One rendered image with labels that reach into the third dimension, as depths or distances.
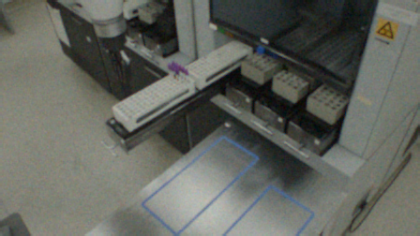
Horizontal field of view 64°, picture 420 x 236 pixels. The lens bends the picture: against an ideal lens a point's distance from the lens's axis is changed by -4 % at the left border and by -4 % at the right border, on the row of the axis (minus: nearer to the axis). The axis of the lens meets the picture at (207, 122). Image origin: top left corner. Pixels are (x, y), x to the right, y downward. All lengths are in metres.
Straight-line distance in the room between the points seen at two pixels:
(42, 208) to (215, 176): 1.36
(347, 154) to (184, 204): 0.59
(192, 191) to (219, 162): 0.13
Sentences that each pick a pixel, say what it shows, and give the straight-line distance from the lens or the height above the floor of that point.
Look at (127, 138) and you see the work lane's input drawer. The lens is 1.20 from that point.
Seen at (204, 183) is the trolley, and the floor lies 0.82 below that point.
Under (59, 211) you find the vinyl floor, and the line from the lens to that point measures 2.14.
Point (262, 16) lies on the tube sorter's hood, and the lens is 1.20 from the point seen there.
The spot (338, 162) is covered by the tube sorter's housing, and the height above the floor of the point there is 0.73.
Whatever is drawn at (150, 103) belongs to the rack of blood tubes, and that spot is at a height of 0.86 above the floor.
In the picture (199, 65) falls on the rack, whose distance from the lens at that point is 1.37.
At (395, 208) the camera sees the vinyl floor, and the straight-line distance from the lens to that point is 2.13.
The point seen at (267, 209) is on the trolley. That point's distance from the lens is 0.97.
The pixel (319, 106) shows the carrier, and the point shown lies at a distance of 1.20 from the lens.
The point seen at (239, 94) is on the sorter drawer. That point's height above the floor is 0.80.
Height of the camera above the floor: 1.63
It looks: 43 degrees down
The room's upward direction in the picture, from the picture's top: 4 degrees counter-clockwise
